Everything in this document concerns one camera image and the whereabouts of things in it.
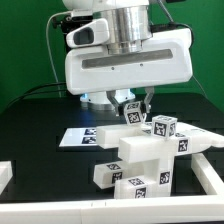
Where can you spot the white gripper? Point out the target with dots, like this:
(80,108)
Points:
(164,59)

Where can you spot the white tagged cube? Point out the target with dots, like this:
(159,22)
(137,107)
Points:
(164,126)
(133,113)

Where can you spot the white chair back frame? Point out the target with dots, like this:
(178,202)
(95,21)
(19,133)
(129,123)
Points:
(137,144)

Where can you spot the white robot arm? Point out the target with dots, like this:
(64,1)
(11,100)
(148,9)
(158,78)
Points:
(118,49)

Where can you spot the white tag sheet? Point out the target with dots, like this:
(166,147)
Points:
(79,137)

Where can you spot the white obstacle fence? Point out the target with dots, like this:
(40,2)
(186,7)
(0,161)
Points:
(179,209)

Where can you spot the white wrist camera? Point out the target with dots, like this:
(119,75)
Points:
(91,34)

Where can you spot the grey camera on stand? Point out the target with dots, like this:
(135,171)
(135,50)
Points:
(81,13)

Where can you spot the black camera stand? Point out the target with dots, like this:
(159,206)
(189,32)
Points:
(66,24)

